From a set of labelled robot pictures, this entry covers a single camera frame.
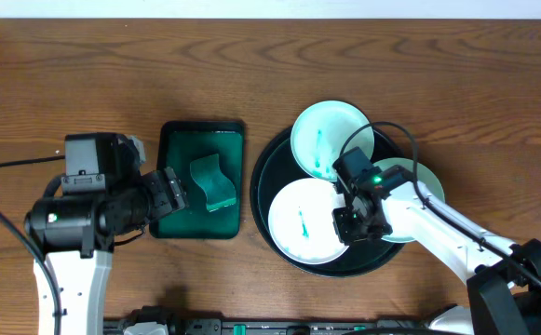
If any green sponge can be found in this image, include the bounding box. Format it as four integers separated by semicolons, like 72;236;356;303
190;154;237;212

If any white plate green stain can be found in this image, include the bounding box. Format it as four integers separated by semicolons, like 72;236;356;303
268;178;348;265

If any pale green plate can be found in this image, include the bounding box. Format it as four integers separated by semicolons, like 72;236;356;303
374;157;445;244
291;100;369;182

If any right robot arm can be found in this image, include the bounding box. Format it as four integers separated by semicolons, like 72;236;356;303
333;162;541;334

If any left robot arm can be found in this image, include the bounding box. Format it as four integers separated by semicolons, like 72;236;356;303
25;167;187;334

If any rectangular black tray green water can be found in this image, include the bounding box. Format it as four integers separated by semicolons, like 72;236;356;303
150;121;245;239

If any round black tray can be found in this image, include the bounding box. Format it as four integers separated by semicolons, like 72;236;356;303
250;127;404;277

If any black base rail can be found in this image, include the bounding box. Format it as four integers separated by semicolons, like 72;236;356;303
102;306;431;335

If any right black cable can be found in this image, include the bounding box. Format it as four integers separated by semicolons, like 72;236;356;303
338;121;541;313

